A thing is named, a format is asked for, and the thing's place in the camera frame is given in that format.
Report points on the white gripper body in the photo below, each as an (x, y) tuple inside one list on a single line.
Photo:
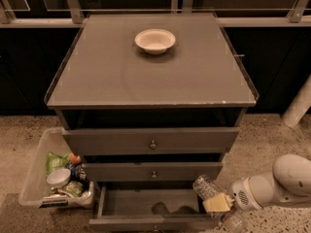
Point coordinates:
[(243, 194)]

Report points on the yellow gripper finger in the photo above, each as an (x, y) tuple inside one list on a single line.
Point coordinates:
[(219, 203)]

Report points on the clear plastic water bottle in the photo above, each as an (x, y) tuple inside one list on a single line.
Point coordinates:
[(232, 220)]

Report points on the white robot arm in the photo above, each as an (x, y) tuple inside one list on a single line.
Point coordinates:
[(288, 184)]

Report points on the grey middle drawer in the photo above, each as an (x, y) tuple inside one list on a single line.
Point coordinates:
[(150, 171)]

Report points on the grey top drawer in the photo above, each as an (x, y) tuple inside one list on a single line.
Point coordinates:
[(140, 141)]

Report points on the grey open bottom drawer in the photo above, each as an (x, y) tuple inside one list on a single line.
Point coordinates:
[(150, 206)]

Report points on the grey drawer cabinet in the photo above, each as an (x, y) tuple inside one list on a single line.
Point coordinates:
[(108, 82)]

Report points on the dark blue snack bag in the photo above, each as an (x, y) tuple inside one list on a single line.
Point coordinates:
[(77, 172)]

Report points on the green snack packet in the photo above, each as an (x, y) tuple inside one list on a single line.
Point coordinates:
[(73, 189)]

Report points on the small white cup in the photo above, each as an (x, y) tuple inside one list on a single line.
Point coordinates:
[(59, 177)]

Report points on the clear plastic storage bin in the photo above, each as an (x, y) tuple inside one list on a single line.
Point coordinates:
[(36, 192)]

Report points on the green snack bag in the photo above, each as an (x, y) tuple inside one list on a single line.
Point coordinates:
[(55, 162)]

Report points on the metal railing frame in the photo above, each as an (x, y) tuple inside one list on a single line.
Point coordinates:
[(226, 13)]

